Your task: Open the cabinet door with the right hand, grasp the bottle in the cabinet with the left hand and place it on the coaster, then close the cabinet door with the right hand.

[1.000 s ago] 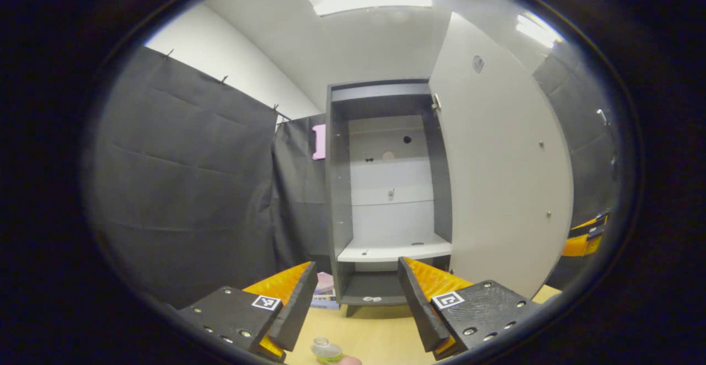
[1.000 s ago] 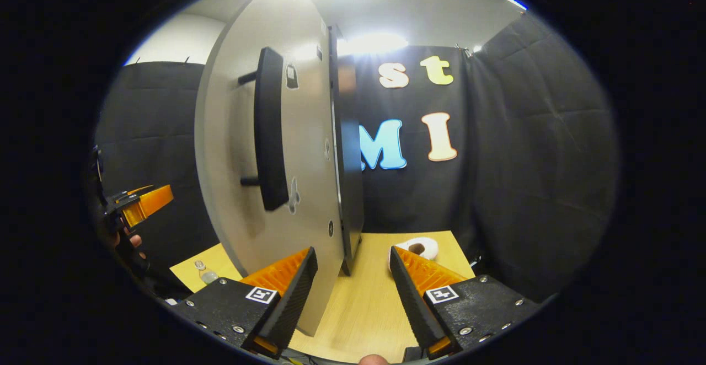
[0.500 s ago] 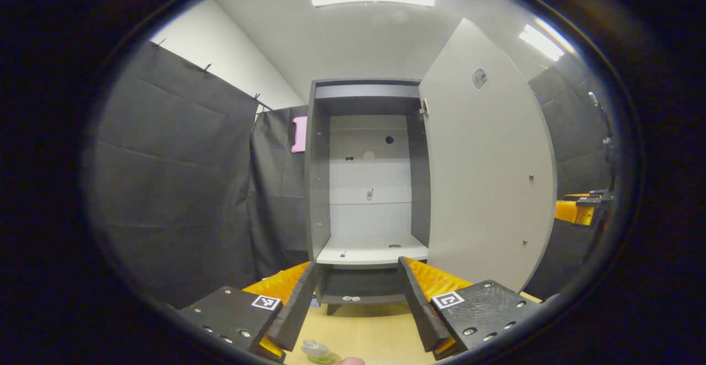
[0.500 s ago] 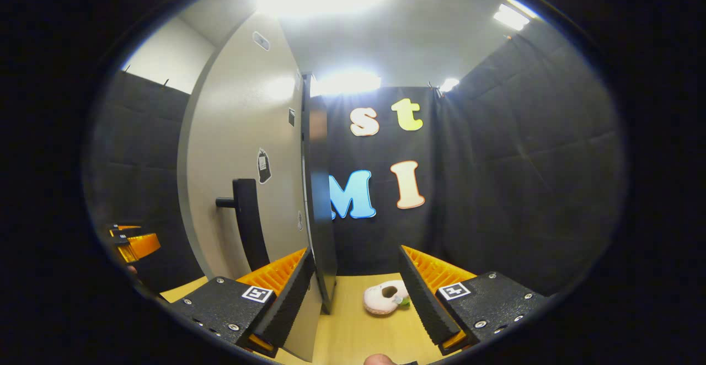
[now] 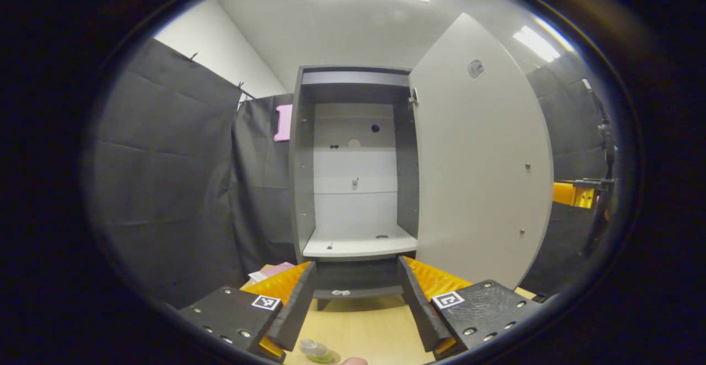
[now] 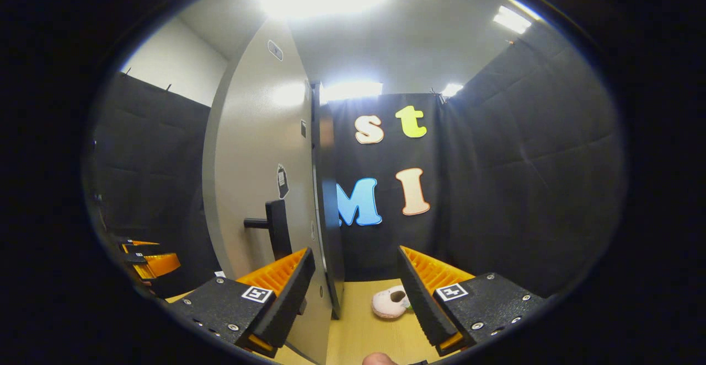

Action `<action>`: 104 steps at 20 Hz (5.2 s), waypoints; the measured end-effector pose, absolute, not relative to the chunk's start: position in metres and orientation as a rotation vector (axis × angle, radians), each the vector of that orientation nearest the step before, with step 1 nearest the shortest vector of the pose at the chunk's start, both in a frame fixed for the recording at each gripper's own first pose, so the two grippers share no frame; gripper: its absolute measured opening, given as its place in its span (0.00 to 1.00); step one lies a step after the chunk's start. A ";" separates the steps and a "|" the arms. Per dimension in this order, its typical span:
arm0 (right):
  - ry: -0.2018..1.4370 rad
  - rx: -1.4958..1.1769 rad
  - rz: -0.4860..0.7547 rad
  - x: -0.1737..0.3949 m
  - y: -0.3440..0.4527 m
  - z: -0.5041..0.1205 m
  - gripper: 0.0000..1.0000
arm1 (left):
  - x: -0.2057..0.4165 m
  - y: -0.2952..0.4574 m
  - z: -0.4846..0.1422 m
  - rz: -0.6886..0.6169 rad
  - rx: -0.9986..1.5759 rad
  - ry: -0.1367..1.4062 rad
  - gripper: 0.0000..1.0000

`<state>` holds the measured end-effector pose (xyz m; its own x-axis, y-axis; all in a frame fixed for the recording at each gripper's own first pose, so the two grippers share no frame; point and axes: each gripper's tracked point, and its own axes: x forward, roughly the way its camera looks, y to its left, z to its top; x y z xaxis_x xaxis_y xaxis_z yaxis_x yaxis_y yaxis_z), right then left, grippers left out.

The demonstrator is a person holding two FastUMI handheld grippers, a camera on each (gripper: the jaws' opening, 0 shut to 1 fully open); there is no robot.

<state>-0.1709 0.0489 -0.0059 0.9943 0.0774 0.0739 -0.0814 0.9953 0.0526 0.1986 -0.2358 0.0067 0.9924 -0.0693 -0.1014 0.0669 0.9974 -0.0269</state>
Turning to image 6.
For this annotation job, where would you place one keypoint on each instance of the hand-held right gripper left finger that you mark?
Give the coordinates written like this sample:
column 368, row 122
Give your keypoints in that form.
column 295, row 293

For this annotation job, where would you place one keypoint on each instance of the black backdrop cloth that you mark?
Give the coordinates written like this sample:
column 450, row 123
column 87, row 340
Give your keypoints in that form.
column 524, row 188

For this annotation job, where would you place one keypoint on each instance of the grey cabinet door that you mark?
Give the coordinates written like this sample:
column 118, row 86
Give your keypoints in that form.
column 248, row 150

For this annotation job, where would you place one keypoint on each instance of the pink frosted donut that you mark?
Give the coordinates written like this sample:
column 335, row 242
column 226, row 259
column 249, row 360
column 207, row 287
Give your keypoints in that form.
column 386, row 305

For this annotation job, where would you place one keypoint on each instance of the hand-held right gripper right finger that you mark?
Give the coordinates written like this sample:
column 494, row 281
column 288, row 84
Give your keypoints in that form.
column 422, row 299

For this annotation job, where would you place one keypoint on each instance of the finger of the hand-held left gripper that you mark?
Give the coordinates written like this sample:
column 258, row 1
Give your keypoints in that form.
column 160, row 266
column 140, row 245

